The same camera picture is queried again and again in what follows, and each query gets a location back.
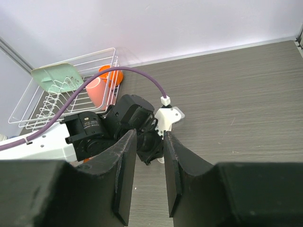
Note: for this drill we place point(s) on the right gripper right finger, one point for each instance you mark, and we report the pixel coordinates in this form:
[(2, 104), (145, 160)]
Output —
[(231, 194)]

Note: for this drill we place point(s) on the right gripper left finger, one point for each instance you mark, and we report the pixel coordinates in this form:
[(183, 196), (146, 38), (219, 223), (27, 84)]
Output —
[(48, 193)]

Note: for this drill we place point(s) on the white bottle cap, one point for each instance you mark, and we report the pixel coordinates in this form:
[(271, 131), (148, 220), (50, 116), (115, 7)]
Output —
[(161, 160)]

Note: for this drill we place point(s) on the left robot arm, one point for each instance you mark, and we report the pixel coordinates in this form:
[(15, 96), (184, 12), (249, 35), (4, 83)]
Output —
[(84, 135)]

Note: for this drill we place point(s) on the green plastic tray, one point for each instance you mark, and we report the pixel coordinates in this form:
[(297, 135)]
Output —
[(58, 78)]

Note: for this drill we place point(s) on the pink cup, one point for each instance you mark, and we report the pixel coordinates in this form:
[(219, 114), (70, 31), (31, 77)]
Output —
[(100, 94)]

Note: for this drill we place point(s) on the orange bowl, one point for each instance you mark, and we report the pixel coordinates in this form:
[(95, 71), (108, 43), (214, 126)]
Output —
[(113, 78)]

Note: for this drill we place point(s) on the white wire dish rack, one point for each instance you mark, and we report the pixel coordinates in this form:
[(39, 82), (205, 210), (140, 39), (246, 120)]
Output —
[(36, 107)]

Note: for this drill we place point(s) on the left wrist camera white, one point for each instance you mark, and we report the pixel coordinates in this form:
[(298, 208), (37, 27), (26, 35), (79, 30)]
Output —
[(168, 119)]

